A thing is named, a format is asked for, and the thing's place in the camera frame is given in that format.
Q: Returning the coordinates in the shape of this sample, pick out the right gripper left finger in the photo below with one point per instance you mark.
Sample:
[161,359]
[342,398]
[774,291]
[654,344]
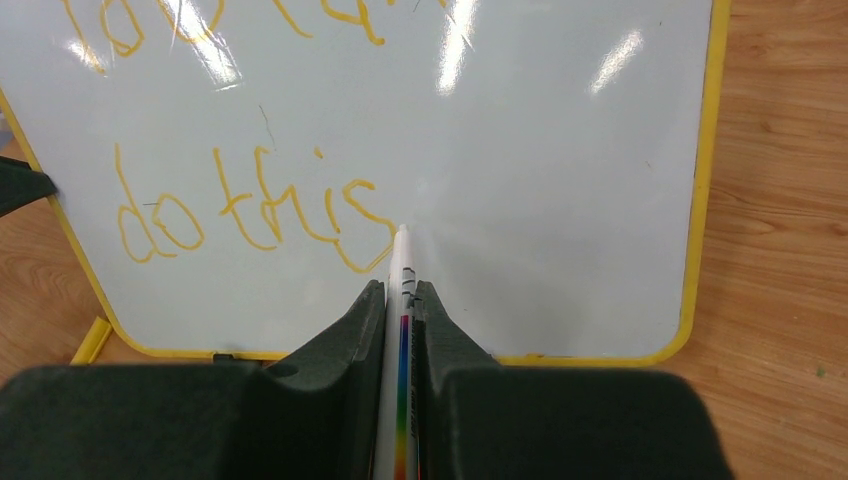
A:
[311,415]

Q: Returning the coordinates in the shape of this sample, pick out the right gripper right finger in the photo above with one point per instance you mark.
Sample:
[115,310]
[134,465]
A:
[480,419]

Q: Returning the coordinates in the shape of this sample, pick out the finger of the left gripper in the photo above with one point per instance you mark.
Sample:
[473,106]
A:
[21,185]

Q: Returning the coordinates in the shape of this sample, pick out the white marker pen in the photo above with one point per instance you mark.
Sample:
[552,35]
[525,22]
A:
[396,442]

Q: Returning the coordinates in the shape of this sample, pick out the yellow marker cap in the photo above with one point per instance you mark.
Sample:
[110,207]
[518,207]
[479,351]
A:
[93,342]

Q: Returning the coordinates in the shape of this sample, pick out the yellow framed whiteboard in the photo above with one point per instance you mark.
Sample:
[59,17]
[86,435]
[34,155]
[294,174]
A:
[232,173]

